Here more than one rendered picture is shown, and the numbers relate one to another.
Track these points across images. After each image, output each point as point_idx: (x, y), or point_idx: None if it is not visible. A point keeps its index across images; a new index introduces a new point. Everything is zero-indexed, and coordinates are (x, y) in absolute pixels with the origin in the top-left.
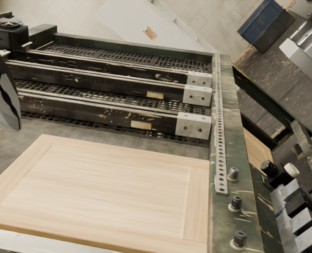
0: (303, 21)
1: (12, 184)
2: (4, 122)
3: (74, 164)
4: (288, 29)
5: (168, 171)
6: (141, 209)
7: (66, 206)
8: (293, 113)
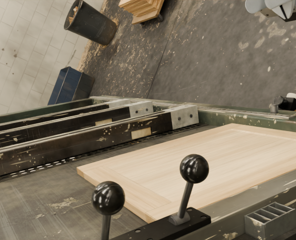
0: (104, 76)
1: (146, 190)
2: (293, 1)
3: (157, 162)
4: (93, 87)
5: (226, 135)
6: (265, 150)
7: (221, 174)
8: (156, 135)
